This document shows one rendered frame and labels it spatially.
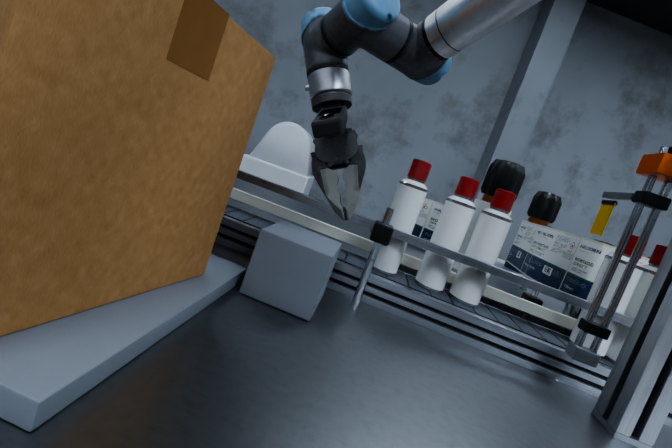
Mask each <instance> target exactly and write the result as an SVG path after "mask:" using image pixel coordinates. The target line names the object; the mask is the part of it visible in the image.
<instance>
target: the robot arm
mask: <svg viewBox="0 0 672 448"><path fill-rule="evenodd" d="M539 1H541V0H448V1H446V2H445V3H444V4H443V5H441V6H440V7H439V8H438V9H436V10H435V11H434V12H433V13H431V14H430V15H429V16H428V17H427V18H426V19H424V20H423V21H421V22H420V23H419V24H415V23H413V22H412V21H411V20H409V19H408V18H406V17H405V16H404V15H402V14H401V13H400V0H339V1H338V2H337V4H336V5H335V6H334V7H333V8H329V7H318V8H315V9H314V11H309V12H307V13H306V14H305V15H304V17H303V19H302V22H301V30H302V35H301V42H302V46H303V50H304V58H305V65H306V73H307V80H308V84H309V85H307V86H305V90H306V91H309V95H310V100H311V105H312V111H313V112H315V113H318V114H317V116H316V117H315V118H314V120H313V121H312V123H311V127H312V132H313V137H314V138H315V139H314V140H313V143H314V144H315V152H312V153H310V154H311V157H312V172H313V176H314V178H315V180H316V181H317V183H318V185H319V187H320V188H321V190H322V192H323V193H324V195H325V197H326V198H327V200H328V202H329V204H330V205H331V207H332V209H333V210H334V211H335V213H336V214H337V215H338V216H339V217H340V218H341V219H342V220H349V219H350V217H351V216H352V214H353V212H354V210H355V208H356V205H357V202H358V198H359V194H360V190H361V185H362V182H363V178H364V175H365V171H366V160H365V156H364V153H363V145H358V143H357V138H358V134H356V131H355V130H352V128H346V123H347V120H348V114H347V109H349V108H350V107H351V106H352V100H351V96H352V89H351V81H350V74H349V69H348V61H347V57H348V56H350V55H352V54H353V53H355V52H356V51H357V50H359V49H360V48H361V49H363V50H365V51H366V52H368V53H370V54H371V55H373V56H375V57H376V58H378V59H380V60H381V61H383V62H385V63H386V64H388V65H390V66H391V67H393V68H395V69H396V70H398V71H400V72H401V73H403V74H404V75H405V76H406V77H407V78H409V79H411V80H414V81H416V82H419V83H421V84H423V85H433V84H435V83H437V82H438V81H440V80H441V79H442V76H443V75H444V74H446V73H447V72H448V70H449V68H450V66H451V63H452V57H453V56H454V55H456V54H457V53H459V52H460V51H462V50H464V49H465V48H467V47H468V46H470V45H471V44H473V43H475V42H476V41H478V40H479V39H481V38H483V37H484V36H486V35H487V34H489V33H490V32H492V31H494V30H495V29H497V28H498V27H500V26H502V25H503V24H505V23H506V22H508V21H509V20H511V19H513V18H514V17H516V16H517V15H519V14H520V13H522V12H524V11H525V10H527V9H528V8H530V7H532V6H533V5H535V4H536V3H538V2H539ZM343 168H346V169H344V170H343V171H342V177H343V180H344V181H345V183H346V192H345V197H346V205H345V207H343V206H342V204H341V195H340V193H339V192H338V188H337V185H338V182H339V178H338V174H337V173H336V172H335V171H333V170H336V169H343ZM344 208H345V209H344Z"/></svg>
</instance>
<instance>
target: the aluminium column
mask: <svg viewBox="0 0 672 448"><path fill-rule="evenodd" d="M671 407H672V238H671V240H670V243H669V245H668V247H667V249H666V251H665V254H664V256H663V258H662V260H661V262H660V265H659V267H658V269H657V271H656V273H655V276H654V278H653V280H652V282H651V284H650V287H649V289H648V291H647V293H646V295H645V298H644V300H643V302H642V304H641V306H640V308H639V311H638V313H637V315H636V317H635V319H634V322H633V324H632V326H631V328H630V330H629V333H628V335H627V337H626V339H625V341H624V344H623V346H622V348H621V350H620V352H619V355H618V357H617V359H616V361H615V363H614V366H613V368H612V370H611V372H610V374H609V376H608V379H607V381H606V383H605V385H604V387H603V390H602V392H601V394H600V396H599V398H598V401H597V403H596V405H595V407H594V408H595V409H593V411H592V414H593V415H594V416H595V418H596V419H597V420H598V421H599V422H600V423H601V424H602V425H603V426H604V428H605V429H606V430H607V431H608V432H609V433H610V434H611V435H612V436H613V437H614V438H617V439H619V440H621V441H624V442H626V443H629V444H631V445H633V446H636V447H638V448H653V447H652V446H653V445H654V443H655V441H656V439H657V437H658V435H659V433H660V430H661V428H662V426H663V424H664V422H665V420H666V418H667V416H668V414H669V412H670V409H671Z"/></svg>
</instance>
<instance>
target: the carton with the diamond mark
mask: <svg viewBox="0 0 672 448"><path fill-rule="evenodd" d="M274 63H275V57H274V56H273V55H272V54H271V53H270V52H268V51H267V50H266V49H265V48H264V47H263V46H262V45H260V44H259V43H258V42H257V41H256V40H255V39H254V38H252V37H251V36H250V35H249V34H248V33H247V32H246V31H244V30H243V29H242V28H241V27H240V26H239V25H238V24H237V23H235V22H234V21H233V20H232V19H231V18H230V17H229V14H228V13H227V12H226V11H225V10H224V9H223V8H222V7H221V6H219V5H218V4H217V3H216V2H215V1H214V0H0V337H1V336H4V335H8V334H11V333H14V332H17V331H21V330H24V329H27V328H30V327H34V326H37V325H40V324H43V323H47V322H50V321H53V320H56V319H60V318H63V317H66V316H69V315H73V314H76V313H79V312H82V311H86V310H89V309H92V308H95V307H99V306H102V305H105V304H108V303H112V302H115V301H118V300H121V299H125V298H128V297H131V296H134V295H138V294H141V293H144V292H147V291H151V290H154V289H157V288H160V287H164V286H167V285H170V284H173V283H177V282H180V281H183V280H186V279H190V278H193V277H196V276H199V275H203V274H204V272H205V269H206V266H207V263H208V260H209V257H210V254H211V251H212V248H213V245H214V242H215V239H216V236H217V233H218V230H219V227H220V224H221V221H222V218H223V215H224V212H225V209H226V206H227V203H228V200H229V197H230V194H231V192H232V189H233V186H234V183H235V180H236V177H237V174H238V171H239V168H240V165H241V162H242V159H243V156H244V153H245V150H246V147H247V144H248V141H249V138H250V135H251V132H252V129H253V126H254V123H255V120H256V117H257V114H258V111H259V108H260V105H261V102H262V99H263V96H264V93H265V90H266V87H267V84H268V81H269V78H270V75H271V72H272V69H273V66H274Z"/></svg>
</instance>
